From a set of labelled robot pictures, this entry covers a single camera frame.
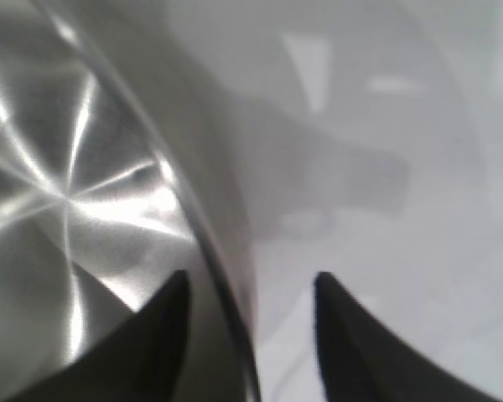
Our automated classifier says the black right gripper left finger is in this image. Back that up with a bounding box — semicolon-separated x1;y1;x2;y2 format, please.
3;270;189;402

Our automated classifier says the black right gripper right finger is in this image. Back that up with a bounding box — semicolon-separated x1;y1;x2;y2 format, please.
314;271;503;402

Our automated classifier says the stainless steel mixing bowl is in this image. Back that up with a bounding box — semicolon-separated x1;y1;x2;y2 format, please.
0;0;264;402

